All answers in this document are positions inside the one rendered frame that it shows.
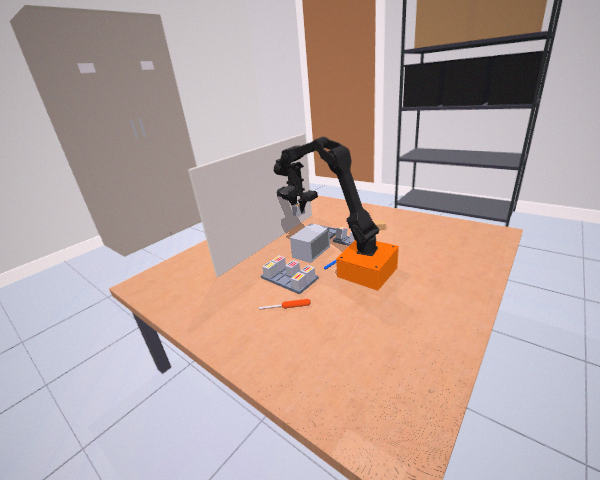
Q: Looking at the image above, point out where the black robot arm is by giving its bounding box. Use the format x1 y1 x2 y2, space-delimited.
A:
273 136 380 256

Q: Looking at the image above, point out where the white flat panel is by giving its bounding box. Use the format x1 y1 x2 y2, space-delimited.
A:
189 133 312 277

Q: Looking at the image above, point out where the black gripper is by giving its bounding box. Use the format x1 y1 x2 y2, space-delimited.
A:
277 177 318 213

